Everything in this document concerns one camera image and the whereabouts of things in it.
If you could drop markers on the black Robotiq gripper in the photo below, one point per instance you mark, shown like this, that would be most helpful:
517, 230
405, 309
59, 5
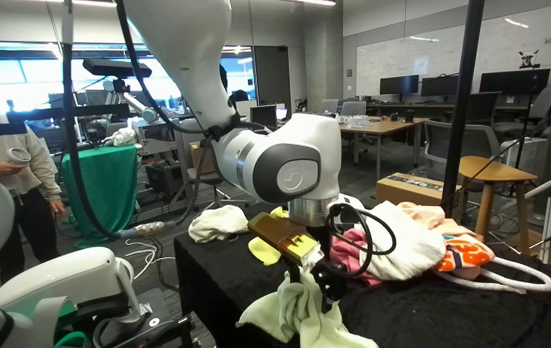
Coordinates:
330, 272

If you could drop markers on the pale green cloth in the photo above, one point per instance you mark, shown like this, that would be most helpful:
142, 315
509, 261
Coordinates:
268, 315

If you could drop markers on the yellow cloth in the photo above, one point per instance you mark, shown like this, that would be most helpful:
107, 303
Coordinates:
264, 251

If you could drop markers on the cream white towel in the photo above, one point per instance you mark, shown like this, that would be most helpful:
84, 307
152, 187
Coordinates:
411, 243

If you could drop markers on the peach cloth with orange print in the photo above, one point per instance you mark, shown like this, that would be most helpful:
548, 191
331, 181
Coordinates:
461, 247

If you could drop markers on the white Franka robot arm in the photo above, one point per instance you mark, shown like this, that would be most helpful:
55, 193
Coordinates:
185, 50

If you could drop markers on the pink cloth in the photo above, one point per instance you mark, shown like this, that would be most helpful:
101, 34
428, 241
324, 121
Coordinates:
355, 247

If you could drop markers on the black table cover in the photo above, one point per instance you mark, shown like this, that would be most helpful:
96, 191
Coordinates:
223, 276

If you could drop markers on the small white cloth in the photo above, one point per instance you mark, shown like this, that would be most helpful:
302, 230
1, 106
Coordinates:
219, 224

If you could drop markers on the cardboard box with black tape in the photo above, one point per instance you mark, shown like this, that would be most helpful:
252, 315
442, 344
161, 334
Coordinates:
411, 189

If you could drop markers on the brown open cardboard box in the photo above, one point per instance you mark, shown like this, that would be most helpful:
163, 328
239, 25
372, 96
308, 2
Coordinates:
200, 156

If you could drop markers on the long wooden desk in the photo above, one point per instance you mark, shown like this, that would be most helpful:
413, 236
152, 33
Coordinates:
378, 125

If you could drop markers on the small dark monitor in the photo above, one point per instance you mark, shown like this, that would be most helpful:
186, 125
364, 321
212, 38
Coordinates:
264, 116

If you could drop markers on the wooden stool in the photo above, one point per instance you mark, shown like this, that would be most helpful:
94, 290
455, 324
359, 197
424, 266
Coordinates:
490, 170

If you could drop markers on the gray mesh office chair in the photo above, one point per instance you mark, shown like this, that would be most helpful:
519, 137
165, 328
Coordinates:
475, 141

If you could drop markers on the green drape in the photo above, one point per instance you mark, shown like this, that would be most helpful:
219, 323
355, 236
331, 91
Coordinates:
107, 193

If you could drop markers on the black vertical pole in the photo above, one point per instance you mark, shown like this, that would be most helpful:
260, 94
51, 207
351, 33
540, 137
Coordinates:
461, 96

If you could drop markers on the white crumpled cloth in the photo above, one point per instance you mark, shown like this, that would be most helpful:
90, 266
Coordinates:
121, 135

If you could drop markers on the wide black computer monitor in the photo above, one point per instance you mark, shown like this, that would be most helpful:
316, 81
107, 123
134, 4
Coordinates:
513, 81

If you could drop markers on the black office chair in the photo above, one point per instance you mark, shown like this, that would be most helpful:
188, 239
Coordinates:
542, 108

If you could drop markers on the person in beige sweater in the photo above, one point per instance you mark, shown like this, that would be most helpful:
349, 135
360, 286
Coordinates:
30, 166

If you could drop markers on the black clamp bracket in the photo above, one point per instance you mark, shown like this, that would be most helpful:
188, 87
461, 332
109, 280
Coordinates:
140, 330

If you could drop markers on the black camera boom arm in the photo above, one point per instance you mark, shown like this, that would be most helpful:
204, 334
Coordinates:
94, 110

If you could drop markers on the black stereo camera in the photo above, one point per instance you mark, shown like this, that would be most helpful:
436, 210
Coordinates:
117, 67

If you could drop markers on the black drone wall figure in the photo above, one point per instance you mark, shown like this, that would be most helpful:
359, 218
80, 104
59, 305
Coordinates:
529, 60

